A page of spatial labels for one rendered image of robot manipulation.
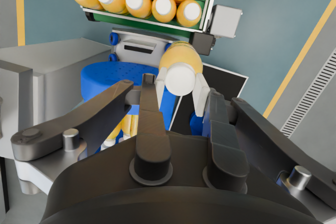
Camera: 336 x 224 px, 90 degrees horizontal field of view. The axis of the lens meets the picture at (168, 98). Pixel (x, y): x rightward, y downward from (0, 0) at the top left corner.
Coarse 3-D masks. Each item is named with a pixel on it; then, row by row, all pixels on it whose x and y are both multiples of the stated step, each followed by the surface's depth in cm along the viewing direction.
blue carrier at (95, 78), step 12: (84, 72) 44; (96, 72) 45; (108, 72) 47; (120, 72) 49; (132, 72) 51; (144, 72) 54; (156, 72) 56; (84, 84) 42; (96, 84) 39; (108, 84) 39; (84, 96) 44; (168, 96) 45; (132, 108) 41; (168, 108) 48; (168, 120) 51; (120, 132) 75
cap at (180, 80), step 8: (168, 72) 21; (176, 72) 21; (184, 72) 21; (192, 72) 21; (168, 80) 21; (176, 80) 21; (184, 80) 21; (192, 80) 21; (168, 88) 21; (176, 88) 21; (184, 88) 21; (192, 88) 21
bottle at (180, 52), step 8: (168, 48) 30; (176, 48) 25; (184, 48) 25; (192, 48) 28; (168, 56) 24; (176, 56) 24; (184, 56) 24; (192, 56) 24; (160, 64) 26; (168, 64) 24; (176, 64) 22; (184, 64) 22; (192, 64) 23; (200, 64) 25; (200, 72) 25
